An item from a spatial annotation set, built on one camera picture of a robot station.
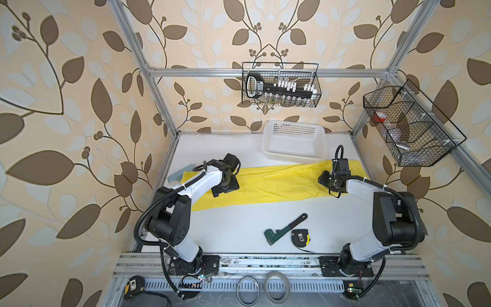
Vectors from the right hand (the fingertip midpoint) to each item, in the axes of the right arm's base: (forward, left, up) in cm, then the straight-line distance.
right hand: (322, 179), depth 97 cm
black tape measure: (-27, +17, 0) cm, 32 cm away
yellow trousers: (+2, +24, -4) cm, 24 cm away
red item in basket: (+12, -20, +29) cm, 37 cm away
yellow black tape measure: (-42, +80, +2) cm, 90 cm away
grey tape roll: (-39, +28, -5) cm, 48 cm away
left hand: (-5, +48, +5) cm, 49 cm away
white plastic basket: (+28, +10, -1) cm, 30 cm away
